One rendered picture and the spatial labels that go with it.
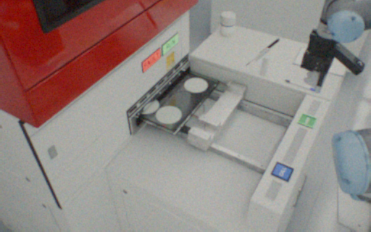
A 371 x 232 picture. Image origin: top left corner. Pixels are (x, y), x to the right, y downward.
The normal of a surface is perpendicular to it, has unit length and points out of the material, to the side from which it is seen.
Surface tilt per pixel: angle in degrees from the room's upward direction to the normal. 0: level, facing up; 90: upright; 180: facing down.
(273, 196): 0
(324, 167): 0
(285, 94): 90
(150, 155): 0
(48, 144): 90
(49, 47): 90
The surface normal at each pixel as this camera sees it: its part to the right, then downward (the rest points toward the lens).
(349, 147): -0.49, -0.57
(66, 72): 0.85, 0.34
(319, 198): -0.02, -0.74
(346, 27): -0.21, 0.66
